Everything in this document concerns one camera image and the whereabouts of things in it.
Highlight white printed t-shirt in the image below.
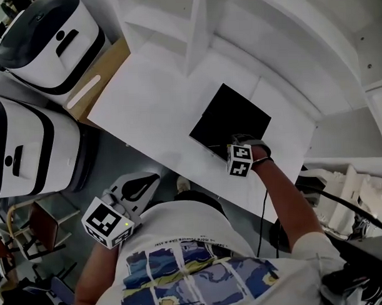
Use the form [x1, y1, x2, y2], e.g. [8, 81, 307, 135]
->
[56, 194, 349, 305]

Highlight white shelf unit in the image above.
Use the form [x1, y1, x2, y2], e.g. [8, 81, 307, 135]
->
[113, 0, 382, 168]

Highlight person's right forearm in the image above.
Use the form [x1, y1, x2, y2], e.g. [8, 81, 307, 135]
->
[251, 143, 326, 241]

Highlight black box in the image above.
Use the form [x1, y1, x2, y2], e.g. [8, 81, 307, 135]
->
[187, 81, 274, 163]

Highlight black cable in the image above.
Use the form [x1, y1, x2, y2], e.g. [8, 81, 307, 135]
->
[254, 189, 271, 258]

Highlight white and black machine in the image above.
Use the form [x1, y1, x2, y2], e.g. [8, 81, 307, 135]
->
[0, 0, 108, 99]
[0, 89, 102, 200]

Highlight person's black trousers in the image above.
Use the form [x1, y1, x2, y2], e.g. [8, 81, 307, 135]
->
[173, 189, 228, 223]

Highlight person's light shoe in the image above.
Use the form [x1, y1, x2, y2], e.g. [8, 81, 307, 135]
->
[176, 175, 193, 194]

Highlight person's left forearm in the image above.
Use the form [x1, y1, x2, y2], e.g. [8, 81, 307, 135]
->
[72, 243, 125, 305]

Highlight brown cardboard box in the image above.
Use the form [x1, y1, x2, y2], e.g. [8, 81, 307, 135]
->
[61, 36, 134, 131]

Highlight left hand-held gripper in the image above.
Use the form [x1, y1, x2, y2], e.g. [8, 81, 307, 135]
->
[80, 171, 164, 251]

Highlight white foam packaging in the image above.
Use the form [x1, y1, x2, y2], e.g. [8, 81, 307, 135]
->
[303, 162, 382, 239]

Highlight thick black hose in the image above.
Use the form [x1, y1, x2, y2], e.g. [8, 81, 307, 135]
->
[296, 179, 382, 237]

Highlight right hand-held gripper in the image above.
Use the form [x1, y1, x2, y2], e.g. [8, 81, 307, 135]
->
[225, 133, 273, 179]

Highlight chair with brown seat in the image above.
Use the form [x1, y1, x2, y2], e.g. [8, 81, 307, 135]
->
[5, 196, 83, 266]

